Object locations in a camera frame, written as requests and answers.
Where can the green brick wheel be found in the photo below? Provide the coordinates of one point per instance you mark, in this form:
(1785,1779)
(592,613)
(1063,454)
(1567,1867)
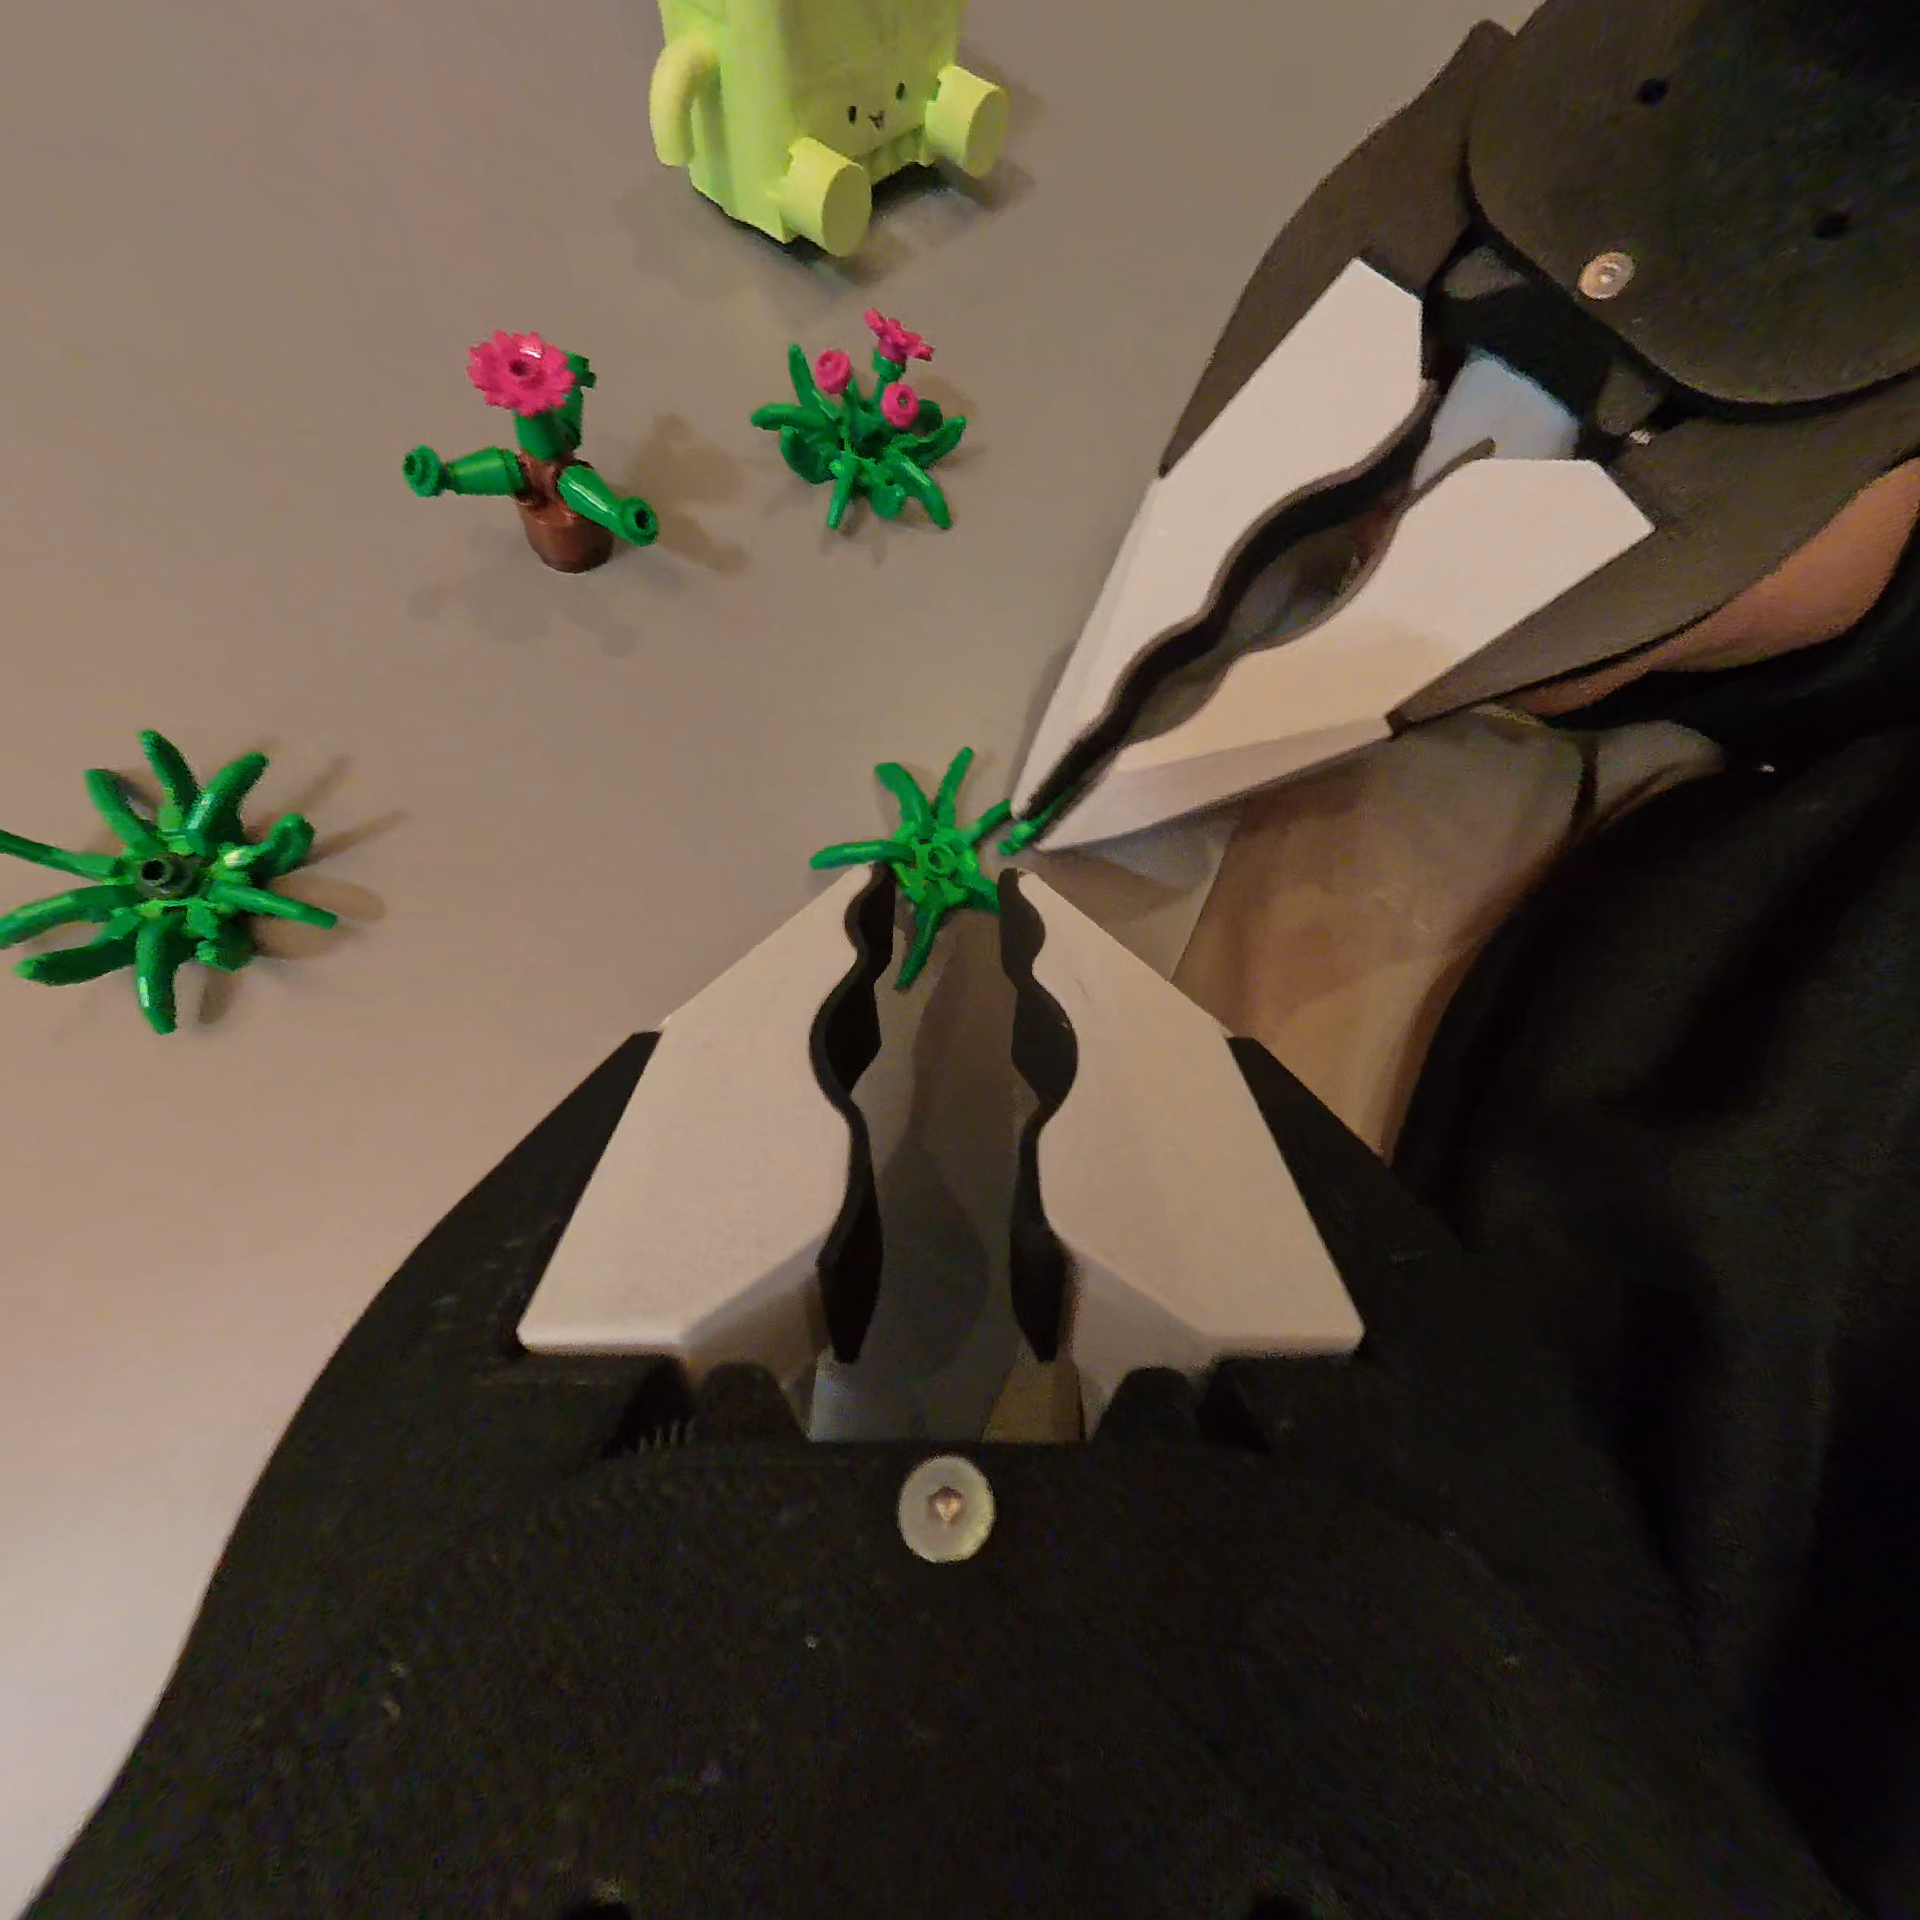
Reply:
(933,863)

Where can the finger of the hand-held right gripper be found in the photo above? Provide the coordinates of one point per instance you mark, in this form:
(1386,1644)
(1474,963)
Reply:
(1425,600)
(1260,436)

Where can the person's right forearm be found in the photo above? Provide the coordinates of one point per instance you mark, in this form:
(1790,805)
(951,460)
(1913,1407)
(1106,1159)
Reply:
(1829,704)

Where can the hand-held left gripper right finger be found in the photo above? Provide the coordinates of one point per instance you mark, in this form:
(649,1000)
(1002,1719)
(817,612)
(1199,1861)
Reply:
(1200,1185)

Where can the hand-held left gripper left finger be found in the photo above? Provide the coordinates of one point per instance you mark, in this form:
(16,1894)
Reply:
(690,1185)

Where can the person's black jacket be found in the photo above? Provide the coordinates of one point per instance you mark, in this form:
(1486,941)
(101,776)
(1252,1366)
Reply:
(1650,1200)

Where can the person's right hand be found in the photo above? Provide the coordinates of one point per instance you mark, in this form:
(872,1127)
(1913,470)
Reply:
(1829,585)

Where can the green brick plant pink flowers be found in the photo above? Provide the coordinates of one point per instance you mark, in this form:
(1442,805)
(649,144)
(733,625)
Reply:
(862,441)

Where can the person's beige trousers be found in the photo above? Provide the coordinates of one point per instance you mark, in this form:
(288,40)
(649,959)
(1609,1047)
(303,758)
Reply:
(1350,931)

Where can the lime green brick planter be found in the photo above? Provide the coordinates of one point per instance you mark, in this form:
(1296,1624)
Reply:
(810,105)

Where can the green spiky brick plant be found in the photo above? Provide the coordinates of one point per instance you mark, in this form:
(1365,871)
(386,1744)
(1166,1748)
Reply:
(166,885)

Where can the brick cactus with pink flower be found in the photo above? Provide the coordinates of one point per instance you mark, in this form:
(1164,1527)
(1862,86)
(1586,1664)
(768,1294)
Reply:
(562,524)

